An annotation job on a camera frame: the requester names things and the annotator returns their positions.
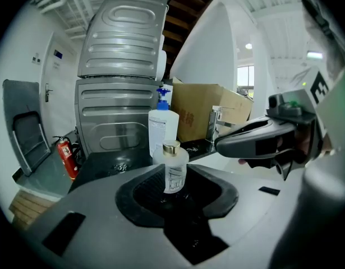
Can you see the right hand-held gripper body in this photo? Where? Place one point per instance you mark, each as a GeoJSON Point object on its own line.
{"type": "Point", "coordinates": [284, 109]}

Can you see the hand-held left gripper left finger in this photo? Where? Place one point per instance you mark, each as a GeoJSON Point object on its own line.
{"type": "Point", "coordinates": [105, 200]}

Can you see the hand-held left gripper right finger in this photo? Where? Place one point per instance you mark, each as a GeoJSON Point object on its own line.
{"type": "Point", "coordinates": [259, 206]}

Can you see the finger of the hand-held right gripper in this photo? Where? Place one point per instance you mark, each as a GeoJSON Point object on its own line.
{"type": "Point", "coordinates": [253, 123]}
{"type": "Point", "coordinates": [236, 146]}

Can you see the frosted glass bottle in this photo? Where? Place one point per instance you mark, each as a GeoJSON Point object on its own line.
{"type": "Point", "coordinates": [172, 161]}

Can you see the white pump bottle blue cap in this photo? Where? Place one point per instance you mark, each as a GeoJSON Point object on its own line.
{"type": "Point", "coordinates": [163, 125]}

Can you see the person's right hand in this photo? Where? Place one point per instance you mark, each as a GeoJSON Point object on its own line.
{"type": "Point", "coordinates": [299, 143]}

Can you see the chrome faucet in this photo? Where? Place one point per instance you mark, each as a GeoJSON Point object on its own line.
{"type": "Point", "coordinates": [214, 122]}

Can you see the window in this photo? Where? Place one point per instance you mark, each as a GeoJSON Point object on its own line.
{"type": "Point", "coordinates": [245, 77]}

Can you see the large open cardboard box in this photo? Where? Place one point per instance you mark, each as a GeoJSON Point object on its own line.
{"type": "Point", "coordinates": [206, 105]}

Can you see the red fire extinguisher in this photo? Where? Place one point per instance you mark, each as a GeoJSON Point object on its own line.
{"type": "Point", "coordinates": [67, 155]}

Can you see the dark green raised platform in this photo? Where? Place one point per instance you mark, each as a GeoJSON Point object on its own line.
{"type": "Point", "coordinates": [46, 178]}

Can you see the dark grey folding chair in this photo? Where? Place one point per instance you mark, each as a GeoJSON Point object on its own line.
{"type": "Point", "coordinates": [26, 127]}

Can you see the white door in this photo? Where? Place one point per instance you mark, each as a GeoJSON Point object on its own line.
{"type": "Point", "coordinates": [58, 94]}

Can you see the grey tumble dryer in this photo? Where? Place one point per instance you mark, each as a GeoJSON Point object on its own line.
{"type": "Point", "coordinates": [124, 38]}

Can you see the wall switch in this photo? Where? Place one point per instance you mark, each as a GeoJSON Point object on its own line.
{"type": "Point", "coordinates": [36, 59]}

